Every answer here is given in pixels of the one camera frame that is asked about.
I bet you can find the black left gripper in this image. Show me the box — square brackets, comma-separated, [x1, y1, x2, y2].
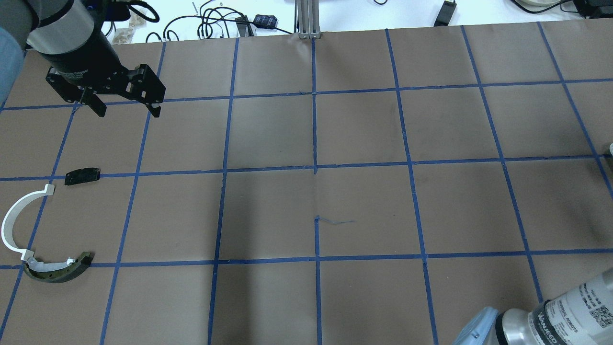
[46, 64, 166, 118]

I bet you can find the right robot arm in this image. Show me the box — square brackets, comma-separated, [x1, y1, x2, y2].
[453, 269, 613, 345]

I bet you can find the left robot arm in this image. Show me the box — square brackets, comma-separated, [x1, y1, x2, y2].
[1, 0, 166, 117]

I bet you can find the black brake pad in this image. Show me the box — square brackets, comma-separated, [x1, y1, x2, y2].
[64, 167, 101, 186]

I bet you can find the white curved brake shoe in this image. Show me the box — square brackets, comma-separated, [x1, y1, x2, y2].
[1, 184, 55, 262]

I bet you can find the olive brake shoe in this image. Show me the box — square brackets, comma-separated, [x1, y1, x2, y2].
[22, 252, 95, 284]

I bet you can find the black power adapter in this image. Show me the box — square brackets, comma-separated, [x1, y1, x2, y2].
[433, 0, 457, 27]

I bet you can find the aluminium frame post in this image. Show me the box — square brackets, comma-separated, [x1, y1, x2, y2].
[294, 0, 321, 39]

